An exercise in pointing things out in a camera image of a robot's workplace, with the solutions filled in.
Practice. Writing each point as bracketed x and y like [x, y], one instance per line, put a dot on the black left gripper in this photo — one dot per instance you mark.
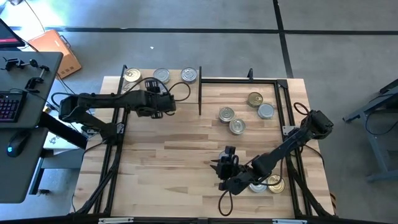
[161, 104]

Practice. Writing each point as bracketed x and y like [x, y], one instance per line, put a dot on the black laptop screen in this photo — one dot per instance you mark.
[7, 35]

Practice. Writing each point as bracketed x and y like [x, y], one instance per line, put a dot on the black aluminium table frame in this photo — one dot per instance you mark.
[236, 81]

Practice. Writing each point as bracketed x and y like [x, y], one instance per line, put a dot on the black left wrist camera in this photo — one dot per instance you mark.
[152, 85]

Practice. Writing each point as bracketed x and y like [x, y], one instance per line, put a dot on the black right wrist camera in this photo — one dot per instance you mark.
[230, 152]

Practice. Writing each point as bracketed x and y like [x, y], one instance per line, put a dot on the grey box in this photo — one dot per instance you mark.
[62, 158]

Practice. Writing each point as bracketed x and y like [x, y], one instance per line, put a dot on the white box with logo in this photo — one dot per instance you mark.
[59, 141]

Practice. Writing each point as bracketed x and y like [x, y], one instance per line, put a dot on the grey metal table frame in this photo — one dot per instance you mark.
[377, 155]

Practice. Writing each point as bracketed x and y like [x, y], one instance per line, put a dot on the black backlit keyboard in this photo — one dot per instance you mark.
[11, 107]

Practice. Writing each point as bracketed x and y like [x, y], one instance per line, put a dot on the wooden shelf black metal legs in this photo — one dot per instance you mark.
[147, 72]

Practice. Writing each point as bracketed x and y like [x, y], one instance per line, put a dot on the green label tuna can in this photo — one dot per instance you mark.
[266, 111]
[161, 74]

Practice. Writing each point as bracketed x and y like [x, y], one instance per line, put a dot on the black computer mouse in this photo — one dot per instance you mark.
[18, 144]

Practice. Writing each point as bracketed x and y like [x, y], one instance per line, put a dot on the black desk clamp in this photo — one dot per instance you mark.
[12, 63]
[32, 83]

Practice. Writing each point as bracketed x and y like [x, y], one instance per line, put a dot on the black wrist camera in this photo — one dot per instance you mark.
[230, 152]
[152, 85]

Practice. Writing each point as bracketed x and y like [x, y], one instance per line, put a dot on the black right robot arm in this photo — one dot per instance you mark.
[280, 149]

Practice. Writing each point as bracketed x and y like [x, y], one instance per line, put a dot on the orange case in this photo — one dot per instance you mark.
[53, 46]

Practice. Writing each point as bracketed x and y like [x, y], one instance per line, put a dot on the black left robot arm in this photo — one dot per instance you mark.
[102, 101]

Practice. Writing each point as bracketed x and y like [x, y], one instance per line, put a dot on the white blue label tuna can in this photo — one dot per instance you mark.
[188, 75]

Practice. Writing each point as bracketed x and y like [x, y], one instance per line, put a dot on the white aluminium bracket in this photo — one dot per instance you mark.
[289, 221]
[115, 221]

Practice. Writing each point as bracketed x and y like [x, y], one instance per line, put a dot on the silver lid seafood can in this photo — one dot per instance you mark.
[258, 188]

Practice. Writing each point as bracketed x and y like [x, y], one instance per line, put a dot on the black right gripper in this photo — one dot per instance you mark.
[228, 169]

